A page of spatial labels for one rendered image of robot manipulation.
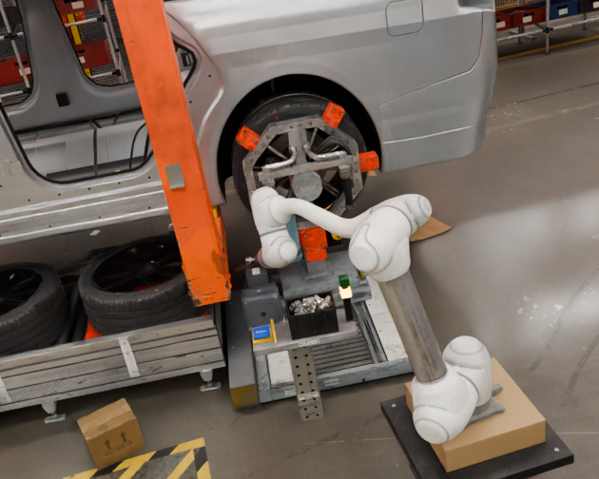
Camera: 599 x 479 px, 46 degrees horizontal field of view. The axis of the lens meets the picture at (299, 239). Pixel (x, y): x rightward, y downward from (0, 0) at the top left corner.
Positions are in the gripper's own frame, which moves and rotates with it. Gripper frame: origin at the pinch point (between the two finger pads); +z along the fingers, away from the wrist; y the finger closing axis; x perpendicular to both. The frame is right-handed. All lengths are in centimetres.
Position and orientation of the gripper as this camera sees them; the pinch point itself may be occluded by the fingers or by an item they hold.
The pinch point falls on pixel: (250, 263)
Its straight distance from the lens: 285.2
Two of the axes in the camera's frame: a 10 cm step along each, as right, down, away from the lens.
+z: -3.8, 1.5, 9.1
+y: 9.2, 0.3, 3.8
